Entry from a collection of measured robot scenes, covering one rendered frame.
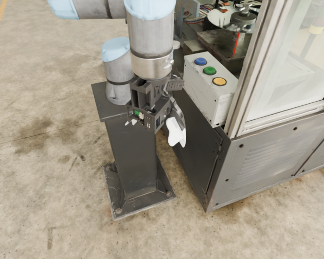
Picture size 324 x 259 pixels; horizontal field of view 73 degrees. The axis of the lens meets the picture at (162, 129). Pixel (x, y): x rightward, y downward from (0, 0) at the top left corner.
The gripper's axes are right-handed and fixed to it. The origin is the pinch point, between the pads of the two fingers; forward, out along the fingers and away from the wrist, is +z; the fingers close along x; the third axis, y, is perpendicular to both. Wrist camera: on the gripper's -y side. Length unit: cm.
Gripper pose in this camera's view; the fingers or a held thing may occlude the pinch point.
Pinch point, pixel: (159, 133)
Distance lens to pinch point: 57.3
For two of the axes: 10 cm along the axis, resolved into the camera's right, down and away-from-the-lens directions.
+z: 0.0, 6.9, 7.3
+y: -5.1, 6.3, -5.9
